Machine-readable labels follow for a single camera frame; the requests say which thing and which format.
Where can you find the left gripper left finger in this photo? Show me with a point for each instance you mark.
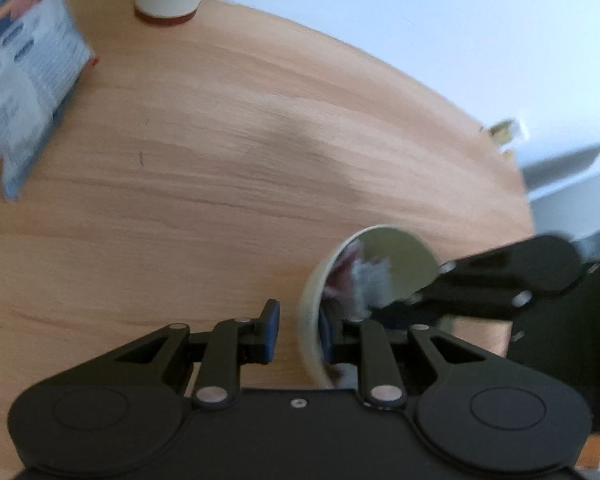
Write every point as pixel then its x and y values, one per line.
pixel 222 352

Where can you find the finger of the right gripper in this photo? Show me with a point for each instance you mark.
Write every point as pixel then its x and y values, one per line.
pixel 430 305
pixel 544 265

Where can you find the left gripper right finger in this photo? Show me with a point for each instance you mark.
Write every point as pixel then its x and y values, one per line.
pixel 363 343

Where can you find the pale yellow bowl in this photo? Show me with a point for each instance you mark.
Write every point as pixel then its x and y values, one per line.
pixel 413 267

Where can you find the grey and pink cloth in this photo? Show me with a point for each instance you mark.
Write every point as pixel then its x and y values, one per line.
pixel 358 284

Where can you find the small white pill bottle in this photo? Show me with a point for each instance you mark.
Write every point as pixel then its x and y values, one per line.
pixel 506 134

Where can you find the blue white plastic food bag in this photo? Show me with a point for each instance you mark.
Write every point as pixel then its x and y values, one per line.
pixel 42 56

